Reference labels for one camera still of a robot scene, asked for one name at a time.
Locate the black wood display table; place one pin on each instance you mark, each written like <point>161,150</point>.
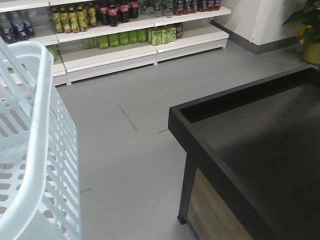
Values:
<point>252,168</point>

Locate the potted green plant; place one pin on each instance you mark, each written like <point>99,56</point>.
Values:
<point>308,34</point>

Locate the light blue plastic basket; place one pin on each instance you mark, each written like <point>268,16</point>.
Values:
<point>39,167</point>

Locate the white store shelving unit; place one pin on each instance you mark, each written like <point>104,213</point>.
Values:
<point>102,49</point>

